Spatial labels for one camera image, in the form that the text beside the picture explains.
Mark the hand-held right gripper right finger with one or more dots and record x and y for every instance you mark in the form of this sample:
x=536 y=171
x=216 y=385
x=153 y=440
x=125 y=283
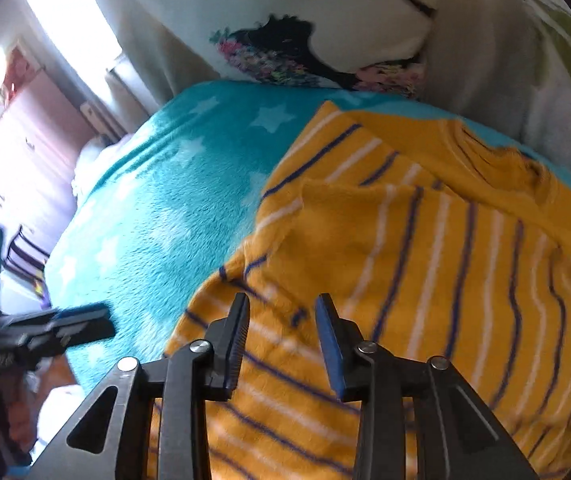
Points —
x=329 y=345

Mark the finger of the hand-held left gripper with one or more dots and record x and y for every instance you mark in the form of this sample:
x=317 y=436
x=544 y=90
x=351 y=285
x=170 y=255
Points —
x=81 y=321

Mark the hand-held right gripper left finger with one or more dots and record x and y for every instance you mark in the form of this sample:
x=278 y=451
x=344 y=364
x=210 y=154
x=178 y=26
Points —
x=235 y=345

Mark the yellow striped shirt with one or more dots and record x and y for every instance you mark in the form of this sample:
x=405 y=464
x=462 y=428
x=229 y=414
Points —
x=415 y=280

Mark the dark chair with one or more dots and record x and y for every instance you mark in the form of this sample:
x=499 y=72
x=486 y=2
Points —
x=25 y=255

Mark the teal star blanket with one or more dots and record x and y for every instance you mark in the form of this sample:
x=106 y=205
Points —
x=165 y=200

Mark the wooden dresser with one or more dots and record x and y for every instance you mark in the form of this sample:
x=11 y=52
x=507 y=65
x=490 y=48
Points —
x=20 y=150

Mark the white floral pillow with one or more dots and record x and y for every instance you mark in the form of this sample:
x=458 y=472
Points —
x=285 y=25

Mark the white leaf print bedding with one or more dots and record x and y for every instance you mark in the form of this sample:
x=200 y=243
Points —
x=535 y=50

